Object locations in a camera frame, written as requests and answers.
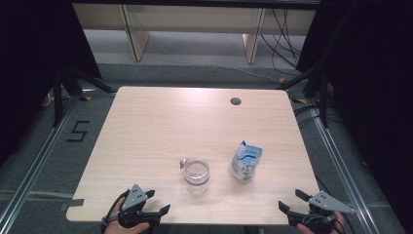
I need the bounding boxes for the person's right hand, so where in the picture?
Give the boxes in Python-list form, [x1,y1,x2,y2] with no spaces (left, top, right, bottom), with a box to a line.
[296,213,347,234]

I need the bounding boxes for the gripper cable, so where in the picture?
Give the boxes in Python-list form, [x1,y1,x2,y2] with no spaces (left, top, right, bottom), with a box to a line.
[301,213,347,234]
[100,189,131,234]

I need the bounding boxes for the dark curtain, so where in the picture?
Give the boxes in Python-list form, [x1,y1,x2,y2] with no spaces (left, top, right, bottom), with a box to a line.
[0,0,102,165]
[295,0,413,234]

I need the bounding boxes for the aluminium floor rail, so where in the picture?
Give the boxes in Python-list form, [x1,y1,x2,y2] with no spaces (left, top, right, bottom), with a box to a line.
[0,97,80,226]
[308,99,375,234]

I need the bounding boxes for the black metal stand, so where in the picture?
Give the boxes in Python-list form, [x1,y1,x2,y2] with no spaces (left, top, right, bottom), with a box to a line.
[277,63,330,129]
[52,63,117,128]

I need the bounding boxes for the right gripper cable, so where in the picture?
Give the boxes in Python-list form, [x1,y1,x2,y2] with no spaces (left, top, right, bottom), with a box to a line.
[301,213,347,234]

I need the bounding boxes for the light wooden shelf unit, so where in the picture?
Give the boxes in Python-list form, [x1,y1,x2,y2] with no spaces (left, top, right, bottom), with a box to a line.
[71,3,318,64]

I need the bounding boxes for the grey tape strip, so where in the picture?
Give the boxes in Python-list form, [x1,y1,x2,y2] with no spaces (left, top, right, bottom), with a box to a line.
[59,198,85,212]

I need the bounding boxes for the black hanging cables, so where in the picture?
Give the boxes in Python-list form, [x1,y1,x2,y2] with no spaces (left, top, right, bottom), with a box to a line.
[259,8,304,78]

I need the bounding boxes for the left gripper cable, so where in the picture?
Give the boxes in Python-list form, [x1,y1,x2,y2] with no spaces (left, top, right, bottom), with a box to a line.
[100,189,131,234]

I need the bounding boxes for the blue and white bag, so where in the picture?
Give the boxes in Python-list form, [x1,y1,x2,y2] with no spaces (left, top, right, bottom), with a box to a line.
[228,139,263,182]

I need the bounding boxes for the black floor cables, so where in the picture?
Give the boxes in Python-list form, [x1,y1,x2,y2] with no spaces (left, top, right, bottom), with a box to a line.
[292,103,342,129]

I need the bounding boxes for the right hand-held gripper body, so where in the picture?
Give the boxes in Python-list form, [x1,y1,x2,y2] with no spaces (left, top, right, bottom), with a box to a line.
[287,190,355,228]

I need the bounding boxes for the person's left hand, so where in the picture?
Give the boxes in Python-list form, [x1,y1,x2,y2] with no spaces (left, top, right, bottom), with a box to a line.
[104,198,150,234]

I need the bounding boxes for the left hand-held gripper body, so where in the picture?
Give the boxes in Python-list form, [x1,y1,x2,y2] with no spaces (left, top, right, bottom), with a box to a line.
[118,183,161,228]

